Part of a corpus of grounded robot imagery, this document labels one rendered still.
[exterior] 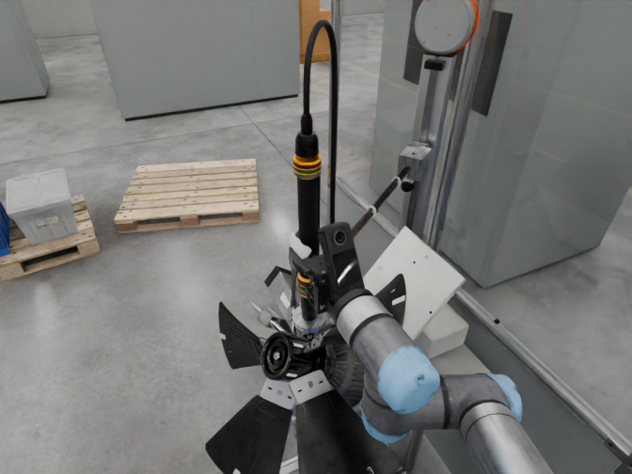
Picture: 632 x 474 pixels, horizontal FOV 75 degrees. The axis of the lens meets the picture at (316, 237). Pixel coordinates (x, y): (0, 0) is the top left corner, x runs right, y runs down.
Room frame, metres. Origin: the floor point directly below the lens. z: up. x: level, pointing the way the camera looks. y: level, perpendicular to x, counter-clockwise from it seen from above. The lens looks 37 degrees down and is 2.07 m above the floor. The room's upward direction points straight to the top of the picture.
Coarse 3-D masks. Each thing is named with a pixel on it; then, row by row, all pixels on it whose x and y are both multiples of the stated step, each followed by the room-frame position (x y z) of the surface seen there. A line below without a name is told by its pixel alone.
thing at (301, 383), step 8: (304, 376) 0.60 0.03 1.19; (312, 376) 0.61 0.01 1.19; (320, 376) 0.61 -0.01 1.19; (296, 384) 0.59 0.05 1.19; (304, 384) 0.59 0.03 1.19; (320, 384) 0.59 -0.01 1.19; (328, 384) 0.59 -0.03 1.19; (296, 392) 0.56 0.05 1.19; (304, 392) 0.56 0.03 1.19; (312, 392) 0.57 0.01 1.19; (320, 392) 0.57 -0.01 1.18; (296, 400) 0.55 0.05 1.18; (304, 400) 0.55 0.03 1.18
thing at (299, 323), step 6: (300, 306) 0.61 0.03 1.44; (294, 312) 0.59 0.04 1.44; (300, 312) 0.59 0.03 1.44; (324, 312) 0.59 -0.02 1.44; (294, 318) 0.57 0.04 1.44; (300, 318) 0.57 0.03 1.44; (318, 318) 0.57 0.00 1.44; (324, 318) 0.57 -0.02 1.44; (294, 324) 0.56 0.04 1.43; (300, 324) 0.55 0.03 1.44; (306, 324) 0.55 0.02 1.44; (312, 324) 0.55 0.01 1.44; (318, 324) 0.55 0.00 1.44; (306, 330) 0.55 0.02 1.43; (312, 330) 0.55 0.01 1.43
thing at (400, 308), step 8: (392, 280) 0.74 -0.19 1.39; (400, 280) 0.71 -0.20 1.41; (384, 288) 0.73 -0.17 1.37; (392, 288) 0.70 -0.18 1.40; (400, 288) 0.68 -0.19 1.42; (376, 296) 0.71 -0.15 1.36; (384, 296) 0.69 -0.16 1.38; (392, 296) 0.67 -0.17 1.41; (400, 296) 0.65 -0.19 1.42; (384, 304) 0.65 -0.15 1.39; (400, 304) 0.62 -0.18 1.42; (392, 312) 0.61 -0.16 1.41; (400, 312) 0.60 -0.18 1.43; (400, 320) 0.58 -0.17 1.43; (336, 328) 0.66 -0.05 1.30; (328, 336) 0.64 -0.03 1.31; (336, 336) 0.62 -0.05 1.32; (320, 344) 0.62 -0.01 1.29; (328, 344) 0.61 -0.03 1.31
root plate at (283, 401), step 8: (264, 384) 0.62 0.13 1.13; (272, 384) 0.62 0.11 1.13; (280, 384) 0.62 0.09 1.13; (288, 384) 0.62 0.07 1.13; (264, 392) 0.61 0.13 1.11; (272, 392) 0.61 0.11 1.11; (288, 392) 0.61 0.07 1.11; (272, 400) 0.60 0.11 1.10; (280, 400) 0.60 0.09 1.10; (288, 400) 0.60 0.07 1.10; (288, 408) 0.59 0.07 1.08
